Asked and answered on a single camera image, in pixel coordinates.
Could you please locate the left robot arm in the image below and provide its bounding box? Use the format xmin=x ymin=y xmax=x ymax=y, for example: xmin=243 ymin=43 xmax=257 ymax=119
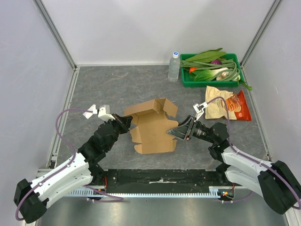
xmin=13 ymin=114 xmax=133 ymax=224

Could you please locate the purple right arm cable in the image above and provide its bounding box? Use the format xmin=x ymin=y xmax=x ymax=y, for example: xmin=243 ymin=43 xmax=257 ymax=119
xmin=204 ymin=96 xmax=301 ymax=210

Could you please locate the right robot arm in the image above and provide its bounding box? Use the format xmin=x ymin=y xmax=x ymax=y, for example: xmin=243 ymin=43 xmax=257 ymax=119
xmin=167 ymin=115 xmax=301 ymax=214

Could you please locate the clear plastic water bottle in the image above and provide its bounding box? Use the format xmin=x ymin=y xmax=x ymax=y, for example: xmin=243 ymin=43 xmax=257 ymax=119
xmin=168 ymin=52 xmax=181 ymax=82

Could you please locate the orange carrot piece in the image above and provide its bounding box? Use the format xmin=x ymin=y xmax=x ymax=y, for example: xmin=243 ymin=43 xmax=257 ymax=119
xmin=189 ymin=67 xmax=196 ymax=73

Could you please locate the brown cardboard paper box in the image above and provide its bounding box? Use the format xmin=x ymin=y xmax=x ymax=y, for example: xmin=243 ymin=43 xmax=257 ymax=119
xmin=124 ymin=98 xmax=178 ymax=154

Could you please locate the slotted grey cable duct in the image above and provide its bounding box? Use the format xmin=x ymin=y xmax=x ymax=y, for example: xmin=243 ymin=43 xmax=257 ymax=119
xmin=65 ymin=187 xmax=234 ymax=199

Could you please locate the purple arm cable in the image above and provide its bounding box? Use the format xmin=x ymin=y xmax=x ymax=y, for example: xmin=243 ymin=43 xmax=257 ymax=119
xmin=15 ymin=107 xmax=99 ymax=221
xmin=204 ymin=96 xmax=301 ymax=210

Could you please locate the green leafy vegetable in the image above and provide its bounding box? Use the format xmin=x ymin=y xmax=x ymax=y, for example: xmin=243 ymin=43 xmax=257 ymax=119
xmin=185 ymin=48 xmax=227 ymax=63

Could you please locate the aluminium frame post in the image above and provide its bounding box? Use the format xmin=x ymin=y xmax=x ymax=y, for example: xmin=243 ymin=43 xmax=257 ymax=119
xmin=240 ymin=0 xmax=283 ymax=68
xmin=33 ymin=0 xmax=77 ymax=70

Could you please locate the green long beans bunch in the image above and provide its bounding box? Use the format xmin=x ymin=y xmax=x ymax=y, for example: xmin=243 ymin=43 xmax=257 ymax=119
xmin=180 ymin=59 xmax=240 ymax=81

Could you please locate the brown mushroom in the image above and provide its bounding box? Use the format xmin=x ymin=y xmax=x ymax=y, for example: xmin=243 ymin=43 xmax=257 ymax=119
xmin=221 ymin=72 xmax=229 ymax=78

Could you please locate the small white paper scrap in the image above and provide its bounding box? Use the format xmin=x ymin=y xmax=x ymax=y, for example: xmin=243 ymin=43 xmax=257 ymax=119
xmin=83 ymin=104 xmax=98 ymax=119

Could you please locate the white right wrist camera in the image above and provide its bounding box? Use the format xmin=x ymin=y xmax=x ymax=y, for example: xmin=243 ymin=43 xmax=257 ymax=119
xmin=193 ymin=102 xmax=208 ymax=121

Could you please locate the right aluminium frame post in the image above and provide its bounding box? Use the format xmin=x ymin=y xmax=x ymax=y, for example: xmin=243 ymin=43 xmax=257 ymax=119
xmin=240 ymin=0 xmax=283 ymax=68

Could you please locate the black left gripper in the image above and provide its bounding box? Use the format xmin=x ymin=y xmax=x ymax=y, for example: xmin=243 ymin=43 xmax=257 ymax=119
xmin=104 ymin=113 xmax=133 ymax=151

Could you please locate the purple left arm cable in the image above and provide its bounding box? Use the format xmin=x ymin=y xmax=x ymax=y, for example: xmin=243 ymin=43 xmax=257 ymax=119
xmin=15 ymin=107 xmax=99 ymax=221

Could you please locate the red beige snack bag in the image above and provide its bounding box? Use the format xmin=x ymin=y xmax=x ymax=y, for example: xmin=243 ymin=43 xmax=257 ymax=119
xmin=205 ymin=86 xmax=252 ymax=121

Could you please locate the green plastic tray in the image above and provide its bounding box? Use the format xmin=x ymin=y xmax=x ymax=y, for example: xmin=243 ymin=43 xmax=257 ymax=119
xmin=180 ymin=53 xmax=244 ymax=87

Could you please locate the left aluminium frame post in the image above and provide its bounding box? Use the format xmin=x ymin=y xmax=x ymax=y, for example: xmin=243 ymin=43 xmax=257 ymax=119
xmin=33 ymin=0 xmax=77 ymax=70

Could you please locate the purple red onion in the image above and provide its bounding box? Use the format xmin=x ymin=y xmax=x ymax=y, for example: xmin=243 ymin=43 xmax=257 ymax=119
xmin=211 ymin=59 xmax=222 ymax=65

